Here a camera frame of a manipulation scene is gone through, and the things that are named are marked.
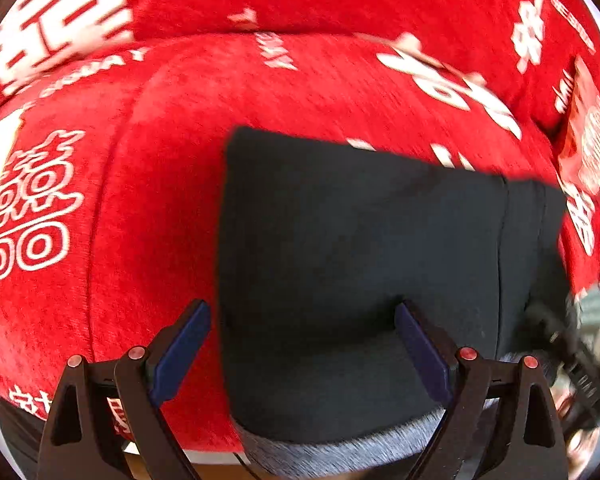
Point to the red pillow large white print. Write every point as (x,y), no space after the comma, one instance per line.
(55,20)

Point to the red printed blanket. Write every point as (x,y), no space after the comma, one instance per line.
(155,185)

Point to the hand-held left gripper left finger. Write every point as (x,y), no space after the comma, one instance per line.
(180,355)

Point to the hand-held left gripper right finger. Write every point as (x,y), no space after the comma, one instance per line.
(422,355)

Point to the black pants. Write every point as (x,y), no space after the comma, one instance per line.
(355,240)

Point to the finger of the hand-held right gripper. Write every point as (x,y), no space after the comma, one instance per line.
(577,370)

